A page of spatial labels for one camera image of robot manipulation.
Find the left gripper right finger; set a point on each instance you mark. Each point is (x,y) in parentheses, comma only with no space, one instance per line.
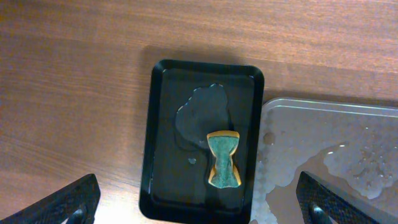
(319,204)

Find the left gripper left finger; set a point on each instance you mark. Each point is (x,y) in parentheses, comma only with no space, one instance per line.
(75,203)

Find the green and yellow sponge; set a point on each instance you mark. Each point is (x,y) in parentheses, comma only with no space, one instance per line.
(223,145)

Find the brown plastic serving tray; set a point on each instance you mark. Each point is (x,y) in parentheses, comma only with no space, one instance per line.
(351,149)

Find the black rectangular tray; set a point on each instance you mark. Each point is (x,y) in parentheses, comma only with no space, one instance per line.
(188,101)

